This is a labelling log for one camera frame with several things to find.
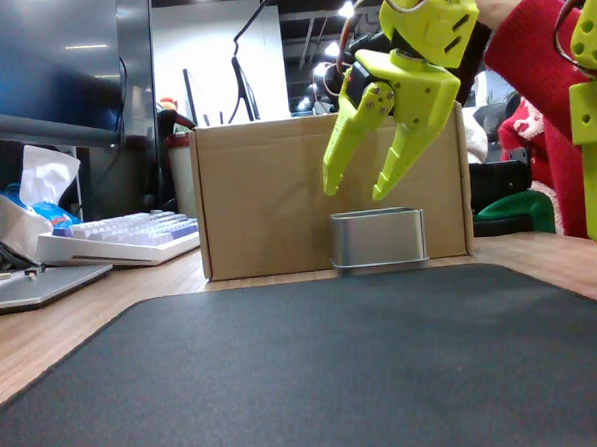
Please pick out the black bag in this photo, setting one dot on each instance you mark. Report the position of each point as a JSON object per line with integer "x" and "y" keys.
{"x": 499, "y": 183}

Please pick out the red knit sleeve forearm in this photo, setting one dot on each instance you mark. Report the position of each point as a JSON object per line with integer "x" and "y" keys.
{"x": 535, "y": 51}

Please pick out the black rectangular desk mat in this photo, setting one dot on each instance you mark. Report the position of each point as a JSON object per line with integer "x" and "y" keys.
{"x": 306, "y": 373}

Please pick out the square metal tin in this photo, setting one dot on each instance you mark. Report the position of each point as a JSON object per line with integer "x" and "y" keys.
{"x": 379, "y": 236}

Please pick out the brown cardboard box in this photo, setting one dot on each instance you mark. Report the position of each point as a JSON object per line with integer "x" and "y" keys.
{"x": 262, "y": 205}

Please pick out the black computer monitor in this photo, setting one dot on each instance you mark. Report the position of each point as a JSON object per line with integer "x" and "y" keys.
{"x": 39, "y": 62}

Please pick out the red white patterned sweater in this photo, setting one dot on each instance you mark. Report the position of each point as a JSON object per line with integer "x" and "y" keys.
{"x": 523, "y": 121}

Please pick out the silver foil bag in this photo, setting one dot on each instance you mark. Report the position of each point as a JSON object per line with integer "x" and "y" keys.
{"x": 8, "y": 223}

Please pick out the green fabric item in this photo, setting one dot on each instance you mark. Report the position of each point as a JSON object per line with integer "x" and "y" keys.
{"x": 518, "y": 212}

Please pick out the white purple mechanical keyboard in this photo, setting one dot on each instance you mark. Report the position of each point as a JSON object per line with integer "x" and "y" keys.
{"x": 124, "y": 237}

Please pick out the blue tissue pack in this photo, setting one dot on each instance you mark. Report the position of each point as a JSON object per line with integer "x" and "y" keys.
{"x": 47, "y": 196}

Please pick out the person's hand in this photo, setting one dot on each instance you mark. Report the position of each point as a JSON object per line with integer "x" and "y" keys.
{"x": 497, "y": 0}

